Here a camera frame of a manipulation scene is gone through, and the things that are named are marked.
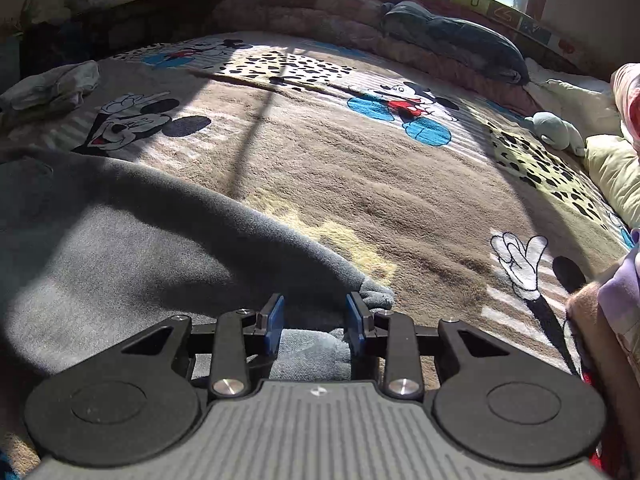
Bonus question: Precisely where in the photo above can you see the blue folded blanket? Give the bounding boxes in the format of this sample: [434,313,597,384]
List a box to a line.
[381,1,529,86]

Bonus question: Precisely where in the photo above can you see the orange white rolled comforter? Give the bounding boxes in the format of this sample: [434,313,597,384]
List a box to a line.
[611,63,640,152]

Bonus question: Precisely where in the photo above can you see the pink purple quilt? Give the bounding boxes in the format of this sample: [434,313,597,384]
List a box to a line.
[210,0,540,115]

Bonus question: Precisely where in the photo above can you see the lavender folded cloth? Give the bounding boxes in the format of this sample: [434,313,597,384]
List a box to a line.
[598,229,639,366]

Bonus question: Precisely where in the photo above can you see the grey sweatpants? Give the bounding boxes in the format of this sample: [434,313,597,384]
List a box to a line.
[1,148,394,375]

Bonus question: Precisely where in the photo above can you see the white plush toy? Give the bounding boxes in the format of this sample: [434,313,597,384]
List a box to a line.
[525,112,586,157]

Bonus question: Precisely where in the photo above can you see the Mickey Mouse fleece blanket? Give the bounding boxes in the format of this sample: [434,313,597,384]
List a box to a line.
[0,29,637,476]

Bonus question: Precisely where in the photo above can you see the dark cluttered side table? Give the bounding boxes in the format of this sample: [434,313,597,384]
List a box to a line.
[1,0,222,88]

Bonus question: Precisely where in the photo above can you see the folded white grey garment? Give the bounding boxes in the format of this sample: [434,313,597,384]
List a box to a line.
[1,60,100,130]

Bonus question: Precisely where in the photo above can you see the cream duvet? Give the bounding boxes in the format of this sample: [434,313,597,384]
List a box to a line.
[525,58,639,229]

